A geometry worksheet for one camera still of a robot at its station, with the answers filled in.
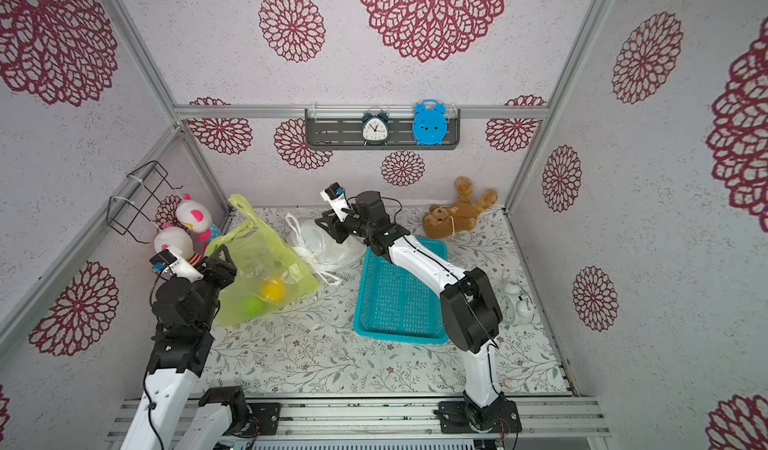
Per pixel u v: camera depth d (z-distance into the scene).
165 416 0.45
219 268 0.63
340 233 0.75
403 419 0.75
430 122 0.90
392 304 0.95
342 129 0.93
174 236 0.86
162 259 0.57
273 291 0.90
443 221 1.06
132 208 0.75
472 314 0.53
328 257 0.97
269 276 0.87
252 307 0.87
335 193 0.70
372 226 0.67
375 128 0.90
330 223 0.73
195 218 0.92
